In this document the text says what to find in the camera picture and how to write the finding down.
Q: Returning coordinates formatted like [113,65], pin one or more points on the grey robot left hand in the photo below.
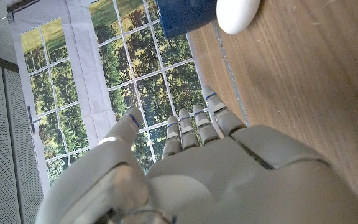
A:
[228,180]

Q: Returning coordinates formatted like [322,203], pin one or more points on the white egg-shaped ball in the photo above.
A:
[235,14]

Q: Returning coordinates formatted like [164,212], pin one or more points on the dark blue ceramic mug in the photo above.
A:
[185,14]

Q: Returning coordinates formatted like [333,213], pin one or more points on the printed window scene backdrop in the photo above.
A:
[85,77]

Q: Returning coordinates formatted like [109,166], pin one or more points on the metal backdrop clip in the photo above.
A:
[8,18]

